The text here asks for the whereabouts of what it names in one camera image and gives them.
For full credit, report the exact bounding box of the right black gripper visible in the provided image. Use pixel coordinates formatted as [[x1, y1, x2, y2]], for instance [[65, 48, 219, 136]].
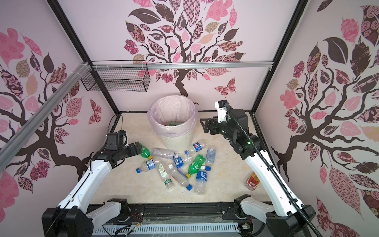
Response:
[[200, 114, 236, 142]]

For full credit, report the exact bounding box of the clear bottle pale blue label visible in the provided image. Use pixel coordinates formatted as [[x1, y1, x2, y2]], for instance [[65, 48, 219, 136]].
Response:
[[205, 146, 216, 165]]

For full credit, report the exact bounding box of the white cap blue label bottle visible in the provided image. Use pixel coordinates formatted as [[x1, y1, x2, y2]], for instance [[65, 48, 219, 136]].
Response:
[[194, 166, 210, 195]]

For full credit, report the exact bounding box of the red orange label bottle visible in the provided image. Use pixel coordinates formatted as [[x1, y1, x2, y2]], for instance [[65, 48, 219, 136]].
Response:
[[245, 172, 260, 191]]

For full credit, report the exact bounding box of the green sprite bottle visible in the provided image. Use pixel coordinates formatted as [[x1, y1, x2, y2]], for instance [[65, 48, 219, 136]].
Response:
[[185, 155, 205, 178], [169, 121, 181, 126]]

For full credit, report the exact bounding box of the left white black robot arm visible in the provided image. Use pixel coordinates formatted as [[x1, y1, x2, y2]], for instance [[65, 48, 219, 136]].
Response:
[[41, 130, 142, 237]]

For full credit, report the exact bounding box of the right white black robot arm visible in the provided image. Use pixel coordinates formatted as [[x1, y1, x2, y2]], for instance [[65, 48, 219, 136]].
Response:
[[200, 105, 321, 237]]

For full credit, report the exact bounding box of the pink plastic bin liner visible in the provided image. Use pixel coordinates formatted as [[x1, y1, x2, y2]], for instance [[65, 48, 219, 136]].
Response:
[[147, 95, 198, 137]]

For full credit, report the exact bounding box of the white ribbed trash bin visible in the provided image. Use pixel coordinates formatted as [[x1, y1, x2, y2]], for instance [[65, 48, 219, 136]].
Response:
[[160, 132, 193, 152]]

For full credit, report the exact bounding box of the clear crushed bottle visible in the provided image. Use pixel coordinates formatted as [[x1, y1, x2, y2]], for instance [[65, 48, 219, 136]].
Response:
[[151, 148, 179, 160]]

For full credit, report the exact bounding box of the pepsi label clear bottle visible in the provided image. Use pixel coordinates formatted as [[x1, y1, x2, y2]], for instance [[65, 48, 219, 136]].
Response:
[[184, 140, 207, 155]]

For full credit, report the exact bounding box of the green cap clear bottle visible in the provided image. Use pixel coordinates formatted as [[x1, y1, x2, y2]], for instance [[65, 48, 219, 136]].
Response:
[[157, 163, 175, 190]]

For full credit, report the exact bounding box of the blue label bottle centre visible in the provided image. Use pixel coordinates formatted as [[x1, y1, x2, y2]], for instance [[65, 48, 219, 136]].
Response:
[[168, 155, 194, 170]]

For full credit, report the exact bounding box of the blue cap clear bottle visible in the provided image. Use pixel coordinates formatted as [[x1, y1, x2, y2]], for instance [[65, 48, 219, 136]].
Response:
[[170, 167, 192, 191]]

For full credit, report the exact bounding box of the black corrugated cable conduit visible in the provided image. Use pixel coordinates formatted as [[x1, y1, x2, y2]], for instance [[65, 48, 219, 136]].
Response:
[[225, 103, 323, 237]]

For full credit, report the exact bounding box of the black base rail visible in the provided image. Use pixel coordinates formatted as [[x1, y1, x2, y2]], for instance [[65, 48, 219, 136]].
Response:
[[54, 201, 311, 237]]

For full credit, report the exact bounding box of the black wire mesh basket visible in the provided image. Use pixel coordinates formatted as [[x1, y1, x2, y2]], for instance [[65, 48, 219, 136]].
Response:
[[81, 59, 151, 92]]

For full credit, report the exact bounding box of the aluminium rail back wall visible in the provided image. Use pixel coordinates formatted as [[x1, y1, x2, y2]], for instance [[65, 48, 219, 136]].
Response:
[[92, 61, 273, 70]]

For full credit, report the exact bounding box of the aluminium rail wall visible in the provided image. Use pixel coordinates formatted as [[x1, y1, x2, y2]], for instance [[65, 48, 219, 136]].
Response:
[[1, 62, 91, 170], [92, 61, 273, 70]]

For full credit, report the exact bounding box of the white slotted cable duct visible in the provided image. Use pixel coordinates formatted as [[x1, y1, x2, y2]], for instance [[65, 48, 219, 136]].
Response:
[[92, 223, 240, 237]]

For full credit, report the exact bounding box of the aluminium rail left wall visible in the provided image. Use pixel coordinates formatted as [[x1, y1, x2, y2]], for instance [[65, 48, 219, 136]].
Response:
[[1, 62, 91, 170]]

